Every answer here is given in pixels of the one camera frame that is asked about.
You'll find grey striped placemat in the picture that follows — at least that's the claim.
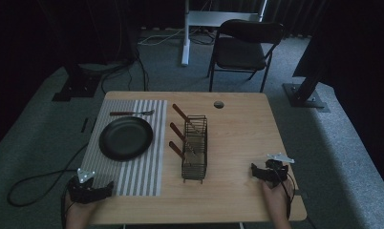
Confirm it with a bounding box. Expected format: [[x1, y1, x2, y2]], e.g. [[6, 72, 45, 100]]
[[79, 98, 168, 198]]

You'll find person's right hand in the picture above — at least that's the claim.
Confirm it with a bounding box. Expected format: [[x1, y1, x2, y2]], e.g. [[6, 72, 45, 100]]
[[261, 178, 295, 212]]

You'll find white floor cable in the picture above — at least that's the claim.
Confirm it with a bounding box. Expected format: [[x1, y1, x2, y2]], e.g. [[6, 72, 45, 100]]
[[137, 28, 185, 47]]

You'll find brown-handled utensil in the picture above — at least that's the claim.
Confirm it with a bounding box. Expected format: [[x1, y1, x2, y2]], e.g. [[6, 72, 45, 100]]
[[168, 140, 194, 167], [169, 121, 198, 155], [171, 103, 202, 134]]

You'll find black stand with base plate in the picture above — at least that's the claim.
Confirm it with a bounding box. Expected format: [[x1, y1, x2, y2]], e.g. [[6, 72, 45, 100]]
[[51, 60, 102, 103], [282, 37, 331, 114]]

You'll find black floor cable bundle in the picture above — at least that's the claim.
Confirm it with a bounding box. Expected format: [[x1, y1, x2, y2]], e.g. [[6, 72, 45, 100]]
[[99, 47, 150, 94]]

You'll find short black strip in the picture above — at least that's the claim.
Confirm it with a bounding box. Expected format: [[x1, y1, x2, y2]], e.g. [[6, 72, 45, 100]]
[[80, 116, 90, 134]]

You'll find brown-handled fork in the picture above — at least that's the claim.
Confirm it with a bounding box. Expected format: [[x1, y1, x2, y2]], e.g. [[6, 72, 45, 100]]
[[109, 109, 156, 117]]

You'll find white metal stand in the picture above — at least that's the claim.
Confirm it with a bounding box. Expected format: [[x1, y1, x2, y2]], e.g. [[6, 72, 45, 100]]
[[181, 0, 268, 68]]

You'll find black wire cutlery rack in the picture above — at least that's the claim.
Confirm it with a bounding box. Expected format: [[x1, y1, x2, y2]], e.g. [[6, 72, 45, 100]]
[[181, 114, 209, 185]]

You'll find person's left hand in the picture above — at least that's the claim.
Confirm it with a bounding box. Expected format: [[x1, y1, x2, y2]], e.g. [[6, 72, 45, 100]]
[[64, 192, 100, 221]]

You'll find long black looped cable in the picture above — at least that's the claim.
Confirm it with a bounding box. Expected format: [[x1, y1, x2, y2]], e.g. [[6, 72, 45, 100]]
[[6, 142, 90, 208]]

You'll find black round plate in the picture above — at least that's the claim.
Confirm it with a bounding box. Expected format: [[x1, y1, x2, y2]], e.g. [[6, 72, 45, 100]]
[[98, 115, 155, 162]]

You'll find black folding chair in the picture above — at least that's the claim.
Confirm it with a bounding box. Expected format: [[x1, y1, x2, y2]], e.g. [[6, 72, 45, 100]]
[[206, 18, 287, 94]]

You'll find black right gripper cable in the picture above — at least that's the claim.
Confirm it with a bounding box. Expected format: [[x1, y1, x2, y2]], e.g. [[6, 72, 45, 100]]
[[271, 167, 297, 221]]

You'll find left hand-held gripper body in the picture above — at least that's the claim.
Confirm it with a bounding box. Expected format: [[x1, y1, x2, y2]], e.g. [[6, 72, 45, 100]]
[[68, 167, 101, 205]]

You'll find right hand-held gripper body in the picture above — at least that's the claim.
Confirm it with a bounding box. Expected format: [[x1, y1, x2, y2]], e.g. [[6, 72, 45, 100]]
[[264, 152, 296, 189]]

